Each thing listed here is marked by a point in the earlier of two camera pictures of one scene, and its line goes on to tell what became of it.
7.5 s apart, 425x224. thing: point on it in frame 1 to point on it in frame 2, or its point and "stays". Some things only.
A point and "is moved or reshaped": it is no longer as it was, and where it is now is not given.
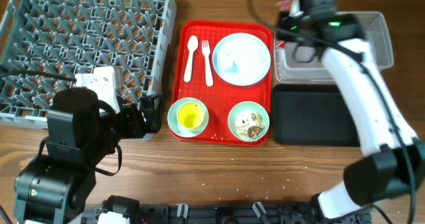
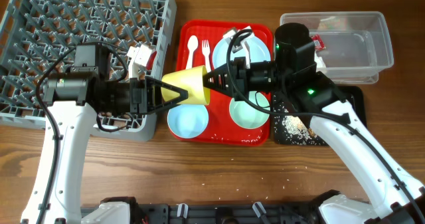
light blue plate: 242,59 stays
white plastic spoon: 192,43 stays
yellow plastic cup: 190,115 to 189,79
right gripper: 284,22 to 239,74
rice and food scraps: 250,125 to 290,129
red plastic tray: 223,82 stays
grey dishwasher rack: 66,30 stays
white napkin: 228,60 is moved or reshaped
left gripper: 152,115 to 146,96
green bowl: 248,121 is moved or reshaped
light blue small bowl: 180,130 stays
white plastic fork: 206,50 stays
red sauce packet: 284,2 is moved or reshaped
